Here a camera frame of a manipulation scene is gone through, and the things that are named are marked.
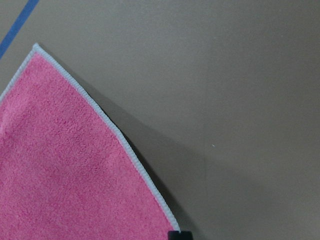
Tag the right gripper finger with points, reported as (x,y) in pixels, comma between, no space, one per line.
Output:
(179,235)

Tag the pink and grey towel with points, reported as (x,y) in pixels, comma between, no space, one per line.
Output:
(66,171)

